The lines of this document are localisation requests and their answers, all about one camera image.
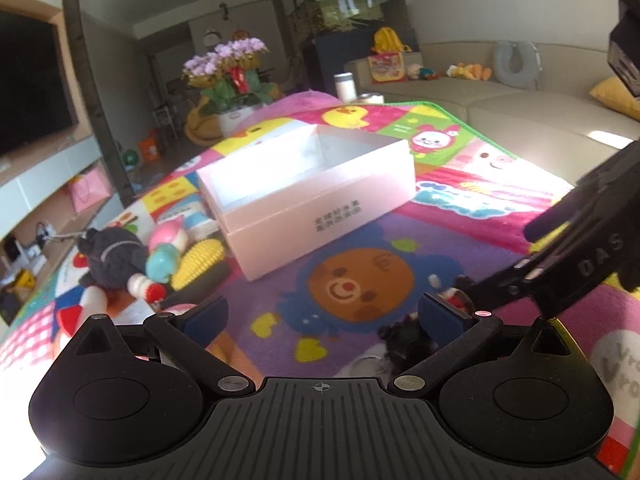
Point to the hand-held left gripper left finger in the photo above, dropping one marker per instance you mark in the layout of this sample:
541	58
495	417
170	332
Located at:
207	317

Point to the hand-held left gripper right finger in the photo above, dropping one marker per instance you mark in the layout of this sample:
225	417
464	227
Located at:
442	317

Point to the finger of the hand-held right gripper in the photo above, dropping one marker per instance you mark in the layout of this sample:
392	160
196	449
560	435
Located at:
505	287
555	217

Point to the small black fluffy toy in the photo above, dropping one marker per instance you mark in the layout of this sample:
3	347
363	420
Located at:
405	335

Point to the pink cardboard box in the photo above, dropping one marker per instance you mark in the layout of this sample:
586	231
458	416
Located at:
320	200

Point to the yellow toy corn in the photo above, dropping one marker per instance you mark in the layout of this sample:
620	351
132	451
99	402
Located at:
200	257

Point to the white bottle with red cap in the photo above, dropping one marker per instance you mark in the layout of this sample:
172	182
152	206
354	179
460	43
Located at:
145	289

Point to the pink and teal toy figure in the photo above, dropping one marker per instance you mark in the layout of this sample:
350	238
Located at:
162	252

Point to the colourful printed play mat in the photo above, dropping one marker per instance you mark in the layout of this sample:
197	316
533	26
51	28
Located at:
360	240

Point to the black plush toy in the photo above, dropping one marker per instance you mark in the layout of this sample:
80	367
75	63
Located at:
110	255

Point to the beige sofa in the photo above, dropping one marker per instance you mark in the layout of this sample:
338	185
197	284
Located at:
525	105

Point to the yellow cushion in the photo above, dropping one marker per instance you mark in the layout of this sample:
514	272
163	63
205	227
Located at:
612	97

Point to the grey neck pillow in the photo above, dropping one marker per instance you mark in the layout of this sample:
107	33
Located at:
502	65

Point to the yellow orange plush toy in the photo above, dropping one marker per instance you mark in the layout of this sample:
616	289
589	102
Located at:
467	71

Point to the pink gift bag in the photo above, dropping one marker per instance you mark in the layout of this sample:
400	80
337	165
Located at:
89	192

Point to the green ball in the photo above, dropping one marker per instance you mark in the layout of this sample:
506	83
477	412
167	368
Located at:
131	157

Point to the orange box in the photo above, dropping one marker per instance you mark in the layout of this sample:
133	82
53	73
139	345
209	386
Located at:
150	146

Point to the large yellow plush toy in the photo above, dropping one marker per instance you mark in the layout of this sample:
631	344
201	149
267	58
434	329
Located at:
200	122

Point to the metal bowl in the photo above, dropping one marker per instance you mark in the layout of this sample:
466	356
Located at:
371	98

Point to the white tv cabinet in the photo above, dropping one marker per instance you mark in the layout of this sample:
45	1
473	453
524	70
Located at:
45	170

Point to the red printed bag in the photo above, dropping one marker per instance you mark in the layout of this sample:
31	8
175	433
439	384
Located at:
386	67

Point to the yellow backpack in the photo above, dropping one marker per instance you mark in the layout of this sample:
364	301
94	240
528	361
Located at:
390	40

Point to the white cup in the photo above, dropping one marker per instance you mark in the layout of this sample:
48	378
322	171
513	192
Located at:
345	87

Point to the purple orchid plant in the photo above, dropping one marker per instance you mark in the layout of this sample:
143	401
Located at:
230	70

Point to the black fish tank stand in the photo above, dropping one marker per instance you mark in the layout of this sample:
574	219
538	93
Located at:
330	60

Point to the black television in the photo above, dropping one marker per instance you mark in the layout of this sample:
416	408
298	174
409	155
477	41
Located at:
30	85

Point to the glass fish tank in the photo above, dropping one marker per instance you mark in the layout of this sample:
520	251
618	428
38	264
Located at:
345	5

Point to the round wall clock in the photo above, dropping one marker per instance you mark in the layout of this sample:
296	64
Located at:
211	38

